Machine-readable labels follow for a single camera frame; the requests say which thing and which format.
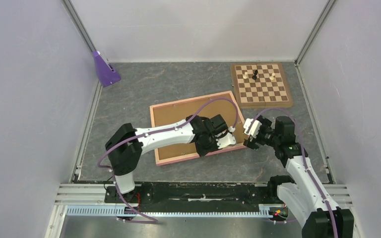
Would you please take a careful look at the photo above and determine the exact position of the aluminium rail frame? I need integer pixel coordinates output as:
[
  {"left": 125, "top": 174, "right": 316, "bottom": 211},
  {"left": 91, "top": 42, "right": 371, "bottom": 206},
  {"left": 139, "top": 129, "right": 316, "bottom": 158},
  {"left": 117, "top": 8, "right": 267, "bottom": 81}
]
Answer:
[{"left": 44, "top": 183, "right": 362, "bottom": 238}]

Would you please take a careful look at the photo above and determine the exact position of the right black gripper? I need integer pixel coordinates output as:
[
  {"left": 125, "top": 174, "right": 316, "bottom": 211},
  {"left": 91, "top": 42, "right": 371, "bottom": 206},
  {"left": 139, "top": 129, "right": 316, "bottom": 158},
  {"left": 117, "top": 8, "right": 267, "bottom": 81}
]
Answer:
[{"left": 243, "top": 114, "right": 280, "bottom": 151}]

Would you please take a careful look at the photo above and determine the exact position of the black chess piece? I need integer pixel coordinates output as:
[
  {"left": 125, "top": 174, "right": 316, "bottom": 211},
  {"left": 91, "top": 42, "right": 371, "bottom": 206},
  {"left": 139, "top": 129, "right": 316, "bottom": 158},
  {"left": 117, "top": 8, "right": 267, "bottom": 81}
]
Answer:
[{"left": 252, "top": 69, "right": 258, "bottom": 80}]

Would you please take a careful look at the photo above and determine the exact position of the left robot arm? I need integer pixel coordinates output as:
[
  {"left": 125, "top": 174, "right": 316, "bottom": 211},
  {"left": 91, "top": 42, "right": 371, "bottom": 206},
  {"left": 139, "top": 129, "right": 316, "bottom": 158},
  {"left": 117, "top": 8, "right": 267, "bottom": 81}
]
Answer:
[{"left": 105, "top": 115, "right": 236, "bottom": 202}]

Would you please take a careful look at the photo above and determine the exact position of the purple plastic wedge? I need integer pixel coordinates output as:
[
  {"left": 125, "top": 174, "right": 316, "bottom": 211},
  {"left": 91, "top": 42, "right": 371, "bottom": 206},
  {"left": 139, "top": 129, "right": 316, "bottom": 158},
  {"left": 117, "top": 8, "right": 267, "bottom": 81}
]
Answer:
[{"left": 92, "top": 51, "right": 121, "bottom": 87}]

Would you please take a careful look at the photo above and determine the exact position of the wooden picture frame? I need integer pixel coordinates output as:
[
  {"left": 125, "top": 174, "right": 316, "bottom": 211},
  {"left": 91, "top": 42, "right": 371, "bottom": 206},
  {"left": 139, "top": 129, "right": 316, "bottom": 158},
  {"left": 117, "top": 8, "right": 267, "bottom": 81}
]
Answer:
[{"left": 149, "top": 90, "right": 248, "bottom": 167}]

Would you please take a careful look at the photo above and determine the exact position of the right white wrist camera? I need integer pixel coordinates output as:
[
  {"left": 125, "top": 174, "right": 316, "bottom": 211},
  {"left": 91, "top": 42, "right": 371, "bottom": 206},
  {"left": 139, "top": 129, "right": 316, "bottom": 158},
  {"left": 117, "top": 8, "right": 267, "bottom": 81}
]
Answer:
[{"left": 243, "top": 119, "right": 262, "bottom": 138}]

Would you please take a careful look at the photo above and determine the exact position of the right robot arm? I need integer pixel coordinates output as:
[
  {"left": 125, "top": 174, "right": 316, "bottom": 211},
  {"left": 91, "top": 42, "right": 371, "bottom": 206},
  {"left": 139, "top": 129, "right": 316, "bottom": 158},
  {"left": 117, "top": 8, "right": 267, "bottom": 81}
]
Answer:
[{"left": 244, "top": 116, "right": 355, "bottom": 238}]

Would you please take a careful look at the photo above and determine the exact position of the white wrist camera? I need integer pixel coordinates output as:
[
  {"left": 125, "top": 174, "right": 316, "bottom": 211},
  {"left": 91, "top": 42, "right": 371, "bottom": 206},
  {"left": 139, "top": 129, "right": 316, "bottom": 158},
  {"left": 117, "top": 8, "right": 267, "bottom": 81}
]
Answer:
[
  {"left": 243, "top": 119, "right": 262, "bottom": 138},
  {"left": 216, "top": 126, "right": 237, "bottom": 149}
]

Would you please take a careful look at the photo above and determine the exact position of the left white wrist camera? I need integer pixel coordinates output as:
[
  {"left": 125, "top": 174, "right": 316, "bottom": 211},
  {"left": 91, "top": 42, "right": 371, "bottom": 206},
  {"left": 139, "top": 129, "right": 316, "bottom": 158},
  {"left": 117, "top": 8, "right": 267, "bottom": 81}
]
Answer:
[{"left": 216, "top": 126, "right": 237, "bottom": 149}]

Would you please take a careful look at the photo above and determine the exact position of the wooden chessboard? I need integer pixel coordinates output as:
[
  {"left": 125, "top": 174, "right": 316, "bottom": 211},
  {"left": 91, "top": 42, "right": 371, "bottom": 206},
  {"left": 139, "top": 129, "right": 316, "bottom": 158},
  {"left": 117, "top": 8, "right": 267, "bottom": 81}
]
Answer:
[{"left": 230, "top": 62, "right": 294, "bottom": 109}]

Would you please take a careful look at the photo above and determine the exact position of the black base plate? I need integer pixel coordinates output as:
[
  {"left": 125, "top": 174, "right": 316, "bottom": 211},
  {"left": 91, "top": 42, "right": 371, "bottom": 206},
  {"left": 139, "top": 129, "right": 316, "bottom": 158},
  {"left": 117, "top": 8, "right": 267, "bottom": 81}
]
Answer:
[{"left": 123, "top": 181, "right": 288, "bottom": 214}]

